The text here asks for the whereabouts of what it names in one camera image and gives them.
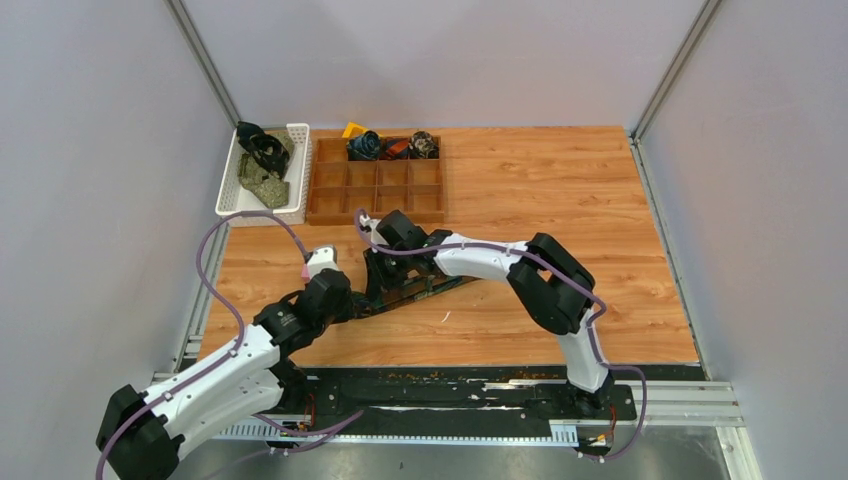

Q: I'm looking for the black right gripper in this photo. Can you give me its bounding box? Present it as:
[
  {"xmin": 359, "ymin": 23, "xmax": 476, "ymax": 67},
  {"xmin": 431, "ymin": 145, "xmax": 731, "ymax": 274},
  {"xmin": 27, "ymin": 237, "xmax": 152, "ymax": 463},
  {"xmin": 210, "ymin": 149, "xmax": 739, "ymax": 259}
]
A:
[{"xmin": 364, "ymin": 243, "xmax": 413, "ymax": 300}]

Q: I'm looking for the dark patterned necktie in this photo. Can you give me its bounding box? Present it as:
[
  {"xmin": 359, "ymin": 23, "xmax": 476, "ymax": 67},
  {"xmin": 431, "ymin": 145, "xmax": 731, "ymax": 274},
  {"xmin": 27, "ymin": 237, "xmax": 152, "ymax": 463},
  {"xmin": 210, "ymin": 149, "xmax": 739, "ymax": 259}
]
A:
[{"xmin": 346, "ymin": 275, "xmax": 476, "ymax": 320}]

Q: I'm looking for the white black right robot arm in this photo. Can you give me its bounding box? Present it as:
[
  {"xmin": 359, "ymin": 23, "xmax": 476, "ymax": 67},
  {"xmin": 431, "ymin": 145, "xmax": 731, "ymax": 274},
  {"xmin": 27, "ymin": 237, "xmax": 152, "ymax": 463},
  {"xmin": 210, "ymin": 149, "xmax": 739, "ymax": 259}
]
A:
[{"xmin": 354, "ymin": 208, "xmax": 611, "ymax": 418}]

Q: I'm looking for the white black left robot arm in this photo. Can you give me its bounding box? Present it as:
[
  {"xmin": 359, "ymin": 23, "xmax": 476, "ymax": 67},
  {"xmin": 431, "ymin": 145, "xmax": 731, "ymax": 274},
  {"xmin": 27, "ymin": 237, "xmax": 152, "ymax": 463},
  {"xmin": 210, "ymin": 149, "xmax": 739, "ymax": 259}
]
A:
[{"xmin": 95, "ymin": 268, "xmax": 352, "ymax": 479}]

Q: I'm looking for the wooden compartment tray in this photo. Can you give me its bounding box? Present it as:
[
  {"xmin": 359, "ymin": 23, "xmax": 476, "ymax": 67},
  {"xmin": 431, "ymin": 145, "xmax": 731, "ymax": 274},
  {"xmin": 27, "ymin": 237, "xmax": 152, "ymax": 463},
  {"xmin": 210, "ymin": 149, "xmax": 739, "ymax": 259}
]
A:
[{"xmin": 305, "ymin": 138, "xmax": 447, "ymax": 226}]

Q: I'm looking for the rolled orange striped tie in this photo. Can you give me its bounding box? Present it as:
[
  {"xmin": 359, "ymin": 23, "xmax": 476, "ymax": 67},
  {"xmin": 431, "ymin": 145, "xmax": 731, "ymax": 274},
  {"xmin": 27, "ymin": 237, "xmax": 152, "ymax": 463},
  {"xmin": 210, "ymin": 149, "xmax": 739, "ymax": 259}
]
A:
[{"xmin": 378, "ymin": 137, "xmax": 410, "ymax": 160}]

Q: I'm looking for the rolled brown floral tie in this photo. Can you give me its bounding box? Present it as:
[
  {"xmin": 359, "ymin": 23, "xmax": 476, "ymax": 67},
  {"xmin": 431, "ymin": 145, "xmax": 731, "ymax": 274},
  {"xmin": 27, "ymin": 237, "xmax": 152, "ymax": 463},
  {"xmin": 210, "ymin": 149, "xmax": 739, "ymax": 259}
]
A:
[{"xmin": 408, "ymin": 130, "xmax": 440, "ymax": 159}]

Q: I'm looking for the rolled dark blue tie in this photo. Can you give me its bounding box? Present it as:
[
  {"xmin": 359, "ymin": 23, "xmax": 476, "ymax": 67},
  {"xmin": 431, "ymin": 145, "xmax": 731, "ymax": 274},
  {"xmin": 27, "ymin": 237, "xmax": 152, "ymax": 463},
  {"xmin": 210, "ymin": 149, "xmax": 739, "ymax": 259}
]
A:
[{"xmin": 346, "ymin": 130, "xmax": 382, "ymax": 161}]

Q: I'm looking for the olive green tie in basket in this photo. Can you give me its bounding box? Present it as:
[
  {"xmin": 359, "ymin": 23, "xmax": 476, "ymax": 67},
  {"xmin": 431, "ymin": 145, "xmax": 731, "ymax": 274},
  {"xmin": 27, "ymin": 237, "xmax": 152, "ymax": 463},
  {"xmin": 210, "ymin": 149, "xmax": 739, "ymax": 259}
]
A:
[{"xmin": 237, "ymin": 153, "xmax": 290, "ymax": 209}]

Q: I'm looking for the yellow object behind tray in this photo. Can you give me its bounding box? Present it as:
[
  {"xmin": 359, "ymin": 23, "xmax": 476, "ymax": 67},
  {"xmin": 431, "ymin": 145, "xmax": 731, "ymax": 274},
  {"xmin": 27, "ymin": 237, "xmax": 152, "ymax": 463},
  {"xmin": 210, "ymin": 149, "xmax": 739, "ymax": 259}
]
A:
[{"xmin": 342, "ymin": 122, "xmax": 369, "ymax": 139}]

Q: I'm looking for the white plastic basket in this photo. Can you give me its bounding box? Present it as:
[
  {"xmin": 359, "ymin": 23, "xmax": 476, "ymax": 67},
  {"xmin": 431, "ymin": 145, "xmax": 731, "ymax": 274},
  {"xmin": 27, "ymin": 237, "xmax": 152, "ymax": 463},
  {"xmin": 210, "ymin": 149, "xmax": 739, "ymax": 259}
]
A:
[{"xmin": 215, "ymin": 121, "xmax": 312, "ymax": 225}]

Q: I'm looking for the black patterned tie in basket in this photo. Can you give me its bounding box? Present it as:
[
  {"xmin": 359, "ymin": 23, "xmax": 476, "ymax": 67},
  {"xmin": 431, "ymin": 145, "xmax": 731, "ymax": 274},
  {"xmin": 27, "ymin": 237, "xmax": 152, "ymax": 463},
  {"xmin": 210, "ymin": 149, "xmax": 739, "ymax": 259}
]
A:
[{"xmin": 236, "ymin": 121, "xmax": 291, "ymax": 179}]

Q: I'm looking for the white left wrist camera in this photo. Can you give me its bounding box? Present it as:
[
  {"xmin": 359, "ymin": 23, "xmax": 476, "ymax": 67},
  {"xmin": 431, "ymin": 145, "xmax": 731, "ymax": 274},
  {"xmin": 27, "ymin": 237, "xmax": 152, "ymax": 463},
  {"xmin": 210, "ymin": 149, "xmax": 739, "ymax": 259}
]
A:
[{"xmin": 305, "ymin": 245, "xmax": 339, "ymax": 277}]

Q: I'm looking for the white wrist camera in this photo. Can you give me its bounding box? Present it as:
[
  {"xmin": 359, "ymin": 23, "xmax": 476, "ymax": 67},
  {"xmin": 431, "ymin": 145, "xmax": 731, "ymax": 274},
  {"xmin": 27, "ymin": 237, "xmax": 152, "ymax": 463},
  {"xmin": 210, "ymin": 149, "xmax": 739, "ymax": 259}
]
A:
[
  {"xmin": 359, "ymin": 215, "xmax": 387, "ymax": 246},
  {"xmin": 305, "ymin": 245, "xmax": 339, "ymax": 277}
]

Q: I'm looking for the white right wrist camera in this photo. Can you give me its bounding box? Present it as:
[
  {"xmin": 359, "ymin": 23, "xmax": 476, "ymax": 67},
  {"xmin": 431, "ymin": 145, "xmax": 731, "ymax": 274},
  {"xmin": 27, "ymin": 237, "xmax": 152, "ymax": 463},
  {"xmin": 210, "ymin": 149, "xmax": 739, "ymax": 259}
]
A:
[{"xmin": 359, "ymin": 215, "xmax": 387, "ymax": 246}]

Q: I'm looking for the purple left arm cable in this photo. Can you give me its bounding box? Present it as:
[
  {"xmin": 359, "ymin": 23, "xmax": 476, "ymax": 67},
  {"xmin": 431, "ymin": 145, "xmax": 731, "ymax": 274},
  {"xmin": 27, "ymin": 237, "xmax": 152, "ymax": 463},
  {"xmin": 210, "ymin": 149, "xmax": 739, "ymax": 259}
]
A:
[{"xmin": 95, "ymin": 210, "xmax": 366, "ymax": 480}]

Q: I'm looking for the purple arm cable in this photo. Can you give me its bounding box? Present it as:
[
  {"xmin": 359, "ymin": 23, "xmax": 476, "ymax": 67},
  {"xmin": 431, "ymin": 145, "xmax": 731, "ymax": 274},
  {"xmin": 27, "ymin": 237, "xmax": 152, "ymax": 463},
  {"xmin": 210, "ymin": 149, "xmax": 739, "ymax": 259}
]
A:
[
  {"xmin": 95, "ymin": 210, "xmax": 366, "ymax": 480},
  {"xmin": 354, "ymin": 208, "xmax": 649, "ymax": 464}
]

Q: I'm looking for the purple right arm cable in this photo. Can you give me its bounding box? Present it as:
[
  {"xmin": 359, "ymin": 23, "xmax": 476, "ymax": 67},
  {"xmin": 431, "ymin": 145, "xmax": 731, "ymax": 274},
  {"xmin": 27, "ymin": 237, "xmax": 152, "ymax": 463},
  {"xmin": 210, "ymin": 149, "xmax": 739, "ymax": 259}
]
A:
[{"xmin": 354, "ymin": 208, "xmax": 649, "ymax": 464}]

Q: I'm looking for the white slotted cable duct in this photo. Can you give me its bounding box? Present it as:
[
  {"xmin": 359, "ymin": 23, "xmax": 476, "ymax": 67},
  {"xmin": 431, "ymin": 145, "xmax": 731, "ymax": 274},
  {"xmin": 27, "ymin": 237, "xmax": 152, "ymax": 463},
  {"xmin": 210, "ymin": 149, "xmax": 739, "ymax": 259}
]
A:
[{"xmin": 162, "ymin": 417, "xmax": 581, "ymax": 448}]

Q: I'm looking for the aluminium frame rail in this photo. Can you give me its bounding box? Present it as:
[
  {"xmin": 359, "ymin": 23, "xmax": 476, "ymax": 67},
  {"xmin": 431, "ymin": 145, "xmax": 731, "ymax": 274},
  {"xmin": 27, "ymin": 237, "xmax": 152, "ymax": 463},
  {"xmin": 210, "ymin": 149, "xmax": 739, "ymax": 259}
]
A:
[{"xmin": 164, "ymin": 0, "xmax": 241, "ymax": 127}]

